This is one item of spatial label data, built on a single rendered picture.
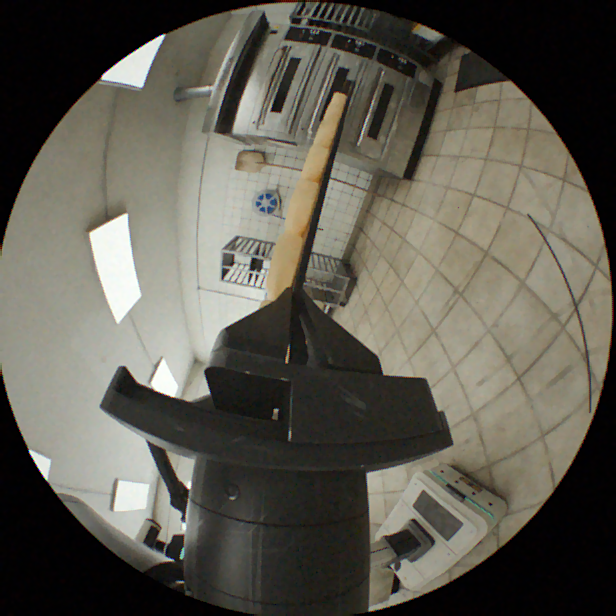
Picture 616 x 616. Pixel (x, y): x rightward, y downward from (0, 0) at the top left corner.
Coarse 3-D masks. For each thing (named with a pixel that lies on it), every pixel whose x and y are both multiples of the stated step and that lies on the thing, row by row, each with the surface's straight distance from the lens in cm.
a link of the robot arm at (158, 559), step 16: (64, 496) 13; (80, 512) 12; (96, 512) 14; (96, 528) 11; (112, 528) 12; (112, 544) 10; (128, 544) 11; (128, 560) 10; (144, 560) 10; (160, 560) 10; (160, 576) 10; (176, 576) 12
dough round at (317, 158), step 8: (312, 152) 21; (320, 152) 21; (328, 152) 22; (312, 160) 20; (320, 160) 20; (304, 168) 20; (312, 168) 20; (320, 168) 20; (304, 176) 20; (312, 176) 20; (320, 176) 20
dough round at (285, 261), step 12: (288, 240) 15; (300, 240) 15; (276, 252) 14; (288, 252) 14; (300, 252) 14; (276, 264) 14; (288, 264) 14; (276, 276) 14; (288, 276) 14; (276, 288) 15
